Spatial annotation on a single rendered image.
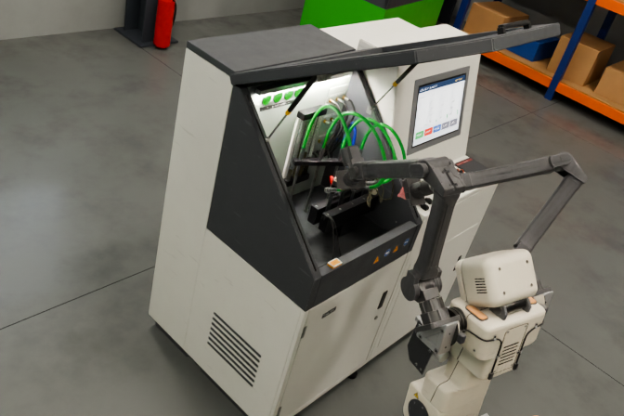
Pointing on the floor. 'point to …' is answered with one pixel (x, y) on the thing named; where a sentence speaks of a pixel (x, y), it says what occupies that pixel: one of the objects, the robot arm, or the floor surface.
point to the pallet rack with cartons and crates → (524, 57)
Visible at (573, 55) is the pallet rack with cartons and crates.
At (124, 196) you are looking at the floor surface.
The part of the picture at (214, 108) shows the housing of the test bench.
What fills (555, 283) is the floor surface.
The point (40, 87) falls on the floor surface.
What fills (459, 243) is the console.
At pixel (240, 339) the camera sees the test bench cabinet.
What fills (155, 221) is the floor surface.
